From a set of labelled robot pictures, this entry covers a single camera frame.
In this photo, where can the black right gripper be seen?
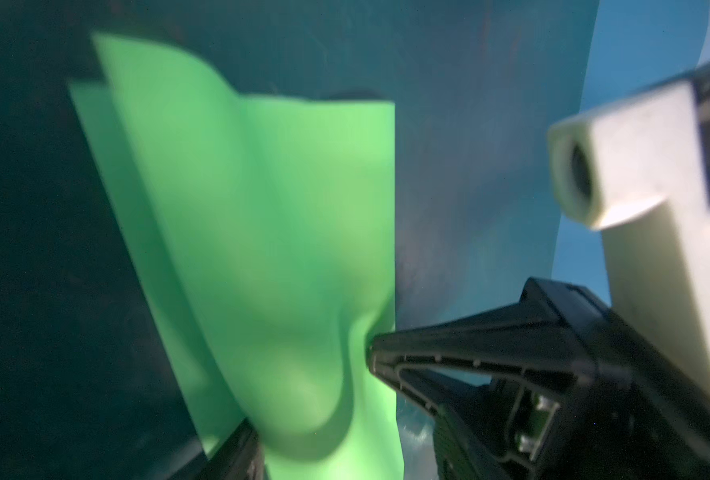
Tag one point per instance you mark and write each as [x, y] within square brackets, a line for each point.
[553, 386]

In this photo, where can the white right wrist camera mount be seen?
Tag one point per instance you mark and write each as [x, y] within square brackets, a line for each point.
[638, 172]

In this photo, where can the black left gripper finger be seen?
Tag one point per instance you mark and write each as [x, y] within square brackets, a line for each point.
[240, 457]

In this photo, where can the green square paper sheet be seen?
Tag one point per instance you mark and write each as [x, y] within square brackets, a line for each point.
[262, 231]

